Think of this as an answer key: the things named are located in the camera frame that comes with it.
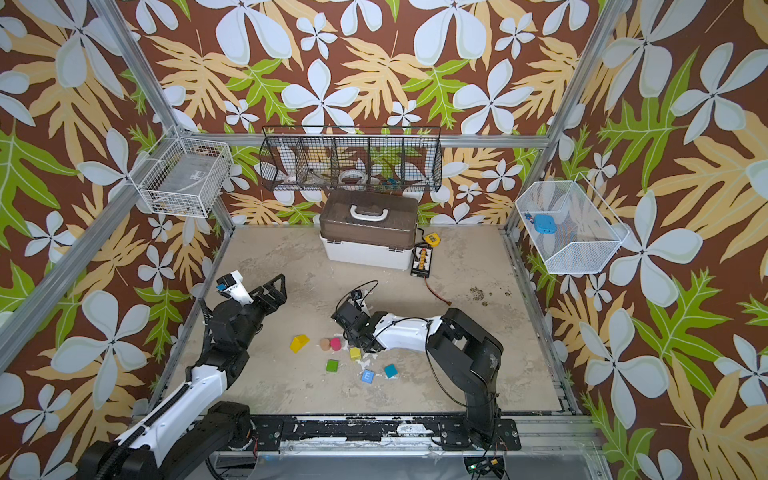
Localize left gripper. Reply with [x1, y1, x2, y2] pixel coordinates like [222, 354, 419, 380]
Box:
[238, 273, 286, 353]

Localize blue letter cube block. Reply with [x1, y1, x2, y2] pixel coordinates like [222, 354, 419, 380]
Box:
[361, 369, 375, 384]

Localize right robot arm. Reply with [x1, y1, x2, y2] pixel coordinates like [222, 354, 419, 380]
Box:
[331, 290, 503, 448]

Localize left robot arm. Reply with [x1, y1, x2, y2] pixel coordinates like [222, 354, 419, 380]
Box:
[76, 271, 288, 479]

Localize yellow wedge block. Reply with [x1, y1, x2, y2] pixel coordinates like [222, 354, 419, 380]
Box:
[289, 334, 310, 353]

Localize teal cube block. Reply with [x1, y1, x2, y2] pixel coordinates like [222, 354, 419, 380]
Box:
[384, 364, 398, 378]

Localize black battery holder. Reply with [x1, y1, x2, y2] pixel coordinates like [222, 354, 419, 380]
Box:
[410, 244, 433, 279]

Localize brown lid storage box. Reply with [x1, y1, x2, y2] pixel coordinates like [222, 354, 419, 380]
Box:
[319, 190, 418, 271]

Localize blue object in basket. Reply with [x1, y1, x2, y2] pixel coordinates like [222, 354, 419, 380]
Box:
[533, 214, 557, 235]

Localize white mesh basket right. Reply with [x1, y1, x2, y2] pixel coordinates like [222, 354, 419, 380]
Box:
[515, 176, 630, 276]

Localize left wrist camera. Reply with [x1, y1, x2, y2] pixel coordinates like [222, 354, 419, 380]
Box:
[216, 270, 253, 305]

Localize red cable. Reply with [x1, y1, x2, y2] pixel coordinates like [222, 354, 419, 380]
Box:
[424, 277, 452, 307]

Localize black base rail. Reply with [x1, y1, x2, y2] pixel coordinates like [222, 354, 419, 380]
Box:
[228, 413, 521, 453]

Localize black wire basket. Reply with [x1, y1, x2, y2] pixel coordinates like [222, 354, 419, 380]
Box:
[256, 126, 444, 194]

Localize white wire basket left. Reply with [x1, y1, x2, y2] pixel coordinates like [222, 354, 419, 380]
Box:
[135, 137, 233, 218]

